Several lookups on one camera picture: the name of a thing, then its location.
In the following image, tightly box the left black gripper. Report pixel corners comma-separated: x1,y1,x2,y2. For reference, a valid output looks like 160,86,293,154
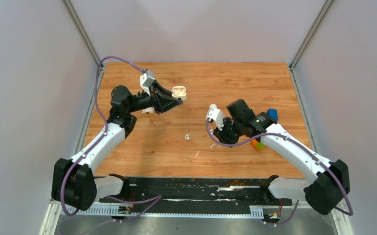
127,80,183,115

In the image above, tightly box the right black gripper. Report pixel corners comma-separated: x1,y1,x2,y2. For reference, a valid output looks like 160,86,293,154
213,117,244,147

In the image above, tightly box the white gold earbud case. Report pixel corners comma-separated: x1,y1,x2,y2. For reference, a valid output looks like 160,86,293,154
171,86,187,101

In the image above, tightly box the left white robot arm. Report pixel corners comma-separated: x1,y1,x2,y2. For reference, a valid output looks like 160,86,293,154
51,80,187,216

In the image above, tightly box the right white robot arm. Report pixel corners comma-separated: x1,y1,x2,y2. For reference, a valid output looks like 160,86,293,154
205,99,354,216

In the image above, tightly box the playing card box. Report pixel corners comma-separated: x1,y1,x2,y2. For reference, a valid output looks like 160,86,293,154
141,107,155,114

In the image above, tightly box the green building block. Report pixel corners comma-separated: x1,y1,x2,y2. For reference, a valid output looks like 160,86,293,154
256,142,265,151

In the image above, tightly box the blue object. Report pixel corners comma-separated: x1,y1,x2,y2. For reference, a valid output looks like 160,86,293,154
267,109,279,122

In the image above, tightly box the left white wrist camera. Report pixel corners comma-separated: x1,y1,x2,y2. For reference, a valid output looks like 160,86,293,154
140,70,155,96

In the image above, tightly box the orange ring toy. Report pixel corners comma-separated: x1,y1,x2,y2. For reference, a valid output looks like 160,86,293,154
250,140,264,151

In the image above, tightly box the white slotted cable duct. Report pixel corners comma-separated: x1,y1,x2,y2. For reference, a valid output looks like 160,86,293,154
65,206,265,219

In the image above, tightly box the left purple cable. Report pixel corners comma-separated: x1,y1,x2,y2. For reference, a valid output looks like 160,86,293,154
60,56,164,223

